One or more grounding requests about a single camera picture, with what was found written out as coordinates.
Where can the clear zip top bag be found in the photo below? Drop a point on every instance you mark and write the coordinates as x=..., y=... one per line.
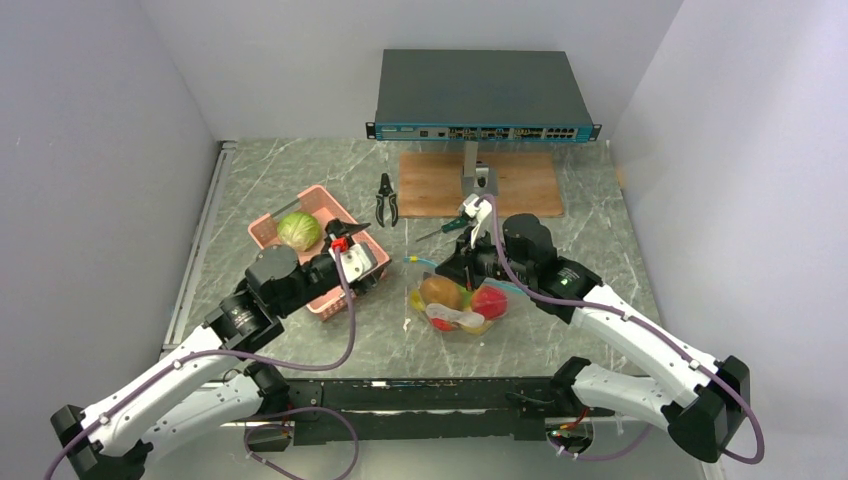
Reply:
x=420, y=268

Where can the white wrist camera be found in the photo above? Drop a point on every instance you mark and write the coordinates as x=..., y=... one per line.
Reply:
x=356, y=259
x=478, y=209

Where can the green handled screwdriver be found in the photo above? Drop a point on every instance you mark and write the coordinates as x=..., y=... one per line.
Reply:
x=457, y=223

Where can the aluminium frame rail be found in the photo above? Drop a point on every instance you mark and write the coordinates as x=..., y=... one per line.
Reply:
x=152, y=195

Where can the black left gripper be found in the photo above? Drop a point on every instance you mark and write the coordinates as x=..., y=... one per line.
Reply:
x=335, y=227

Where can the brown potato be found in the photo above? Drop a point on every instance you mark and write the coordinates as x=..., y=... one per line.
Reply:
x=436, y=289

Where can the red round fruit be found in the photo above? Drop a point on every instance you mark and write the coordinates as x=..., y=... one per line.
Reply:
x=490, y=302

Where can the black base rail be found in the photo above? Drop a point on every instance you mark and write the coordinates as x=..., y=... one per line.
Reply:
x=319, y=411

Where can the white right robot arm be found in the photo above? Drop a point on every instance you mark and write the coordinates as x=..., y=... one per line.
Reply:
x=701, y=402

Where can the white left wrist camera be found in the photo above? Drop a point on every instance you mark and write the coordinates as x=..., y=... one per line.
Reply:
x=356, y=259

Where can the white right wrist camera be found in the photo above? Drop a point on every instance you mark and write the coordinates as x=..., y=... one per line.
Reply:
x=478, y=209

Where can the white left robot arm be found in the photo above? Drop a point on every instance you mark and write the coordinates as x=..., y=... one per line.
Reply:
x=216, y=374

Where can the grey network switch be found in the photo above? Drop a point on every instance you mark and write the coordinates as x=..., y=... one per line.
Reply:
x=480, y=95

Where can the metal stand post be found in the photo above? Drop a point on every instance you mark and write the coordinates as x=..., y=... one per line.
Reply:
x=476, y=176

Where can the black handled pliers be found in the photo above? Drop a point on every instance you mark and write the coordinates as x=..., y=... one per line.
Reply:
x=386, y=199

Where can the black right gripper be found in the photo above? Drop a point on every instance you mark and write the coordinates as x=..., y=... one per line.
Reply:
x=462, y=268

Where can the wooden board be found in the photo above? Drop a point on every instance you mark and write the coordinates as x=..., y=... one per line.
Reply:
x=429, y=185

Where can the green cabbage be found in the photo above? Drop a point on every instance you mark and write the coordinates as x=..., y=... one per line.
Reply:
x=300, y=231

